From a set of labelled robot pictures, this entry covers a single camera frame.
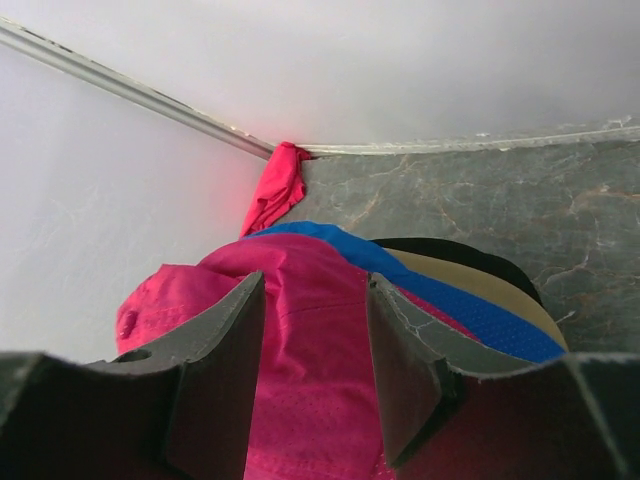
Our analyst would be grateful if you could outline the colourful cap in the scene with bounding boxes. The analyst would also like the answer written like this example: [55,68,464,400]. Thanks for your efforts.
[255,221,565,363]

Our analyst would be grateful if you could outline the aluminium corner profile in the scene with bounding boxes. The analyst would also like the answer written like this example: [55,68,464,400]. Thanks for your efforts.
[1,18,274,160]

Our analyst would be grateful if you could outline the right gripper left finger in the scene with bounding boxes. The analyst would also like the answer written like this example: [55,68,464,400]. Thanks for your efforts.
[1,272,265,479]

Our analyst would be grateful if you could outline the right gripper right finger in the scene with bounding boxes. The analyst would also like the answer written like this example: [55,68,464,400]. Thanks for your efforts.
[367,274,639,479]

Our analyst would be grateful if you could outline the magenta cap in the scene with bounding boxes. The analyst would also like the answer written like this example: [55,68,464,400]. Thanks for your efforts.
[115,233,481,480]

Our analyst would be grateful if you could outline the red cloth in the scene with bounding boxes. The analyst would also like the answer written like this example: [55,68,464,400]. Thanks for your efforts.
[240,142,312,237]

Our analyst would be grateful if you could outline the tan cap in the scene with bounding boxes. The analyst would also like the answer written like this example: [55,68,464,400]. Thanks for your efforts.
[386,248,569,351]

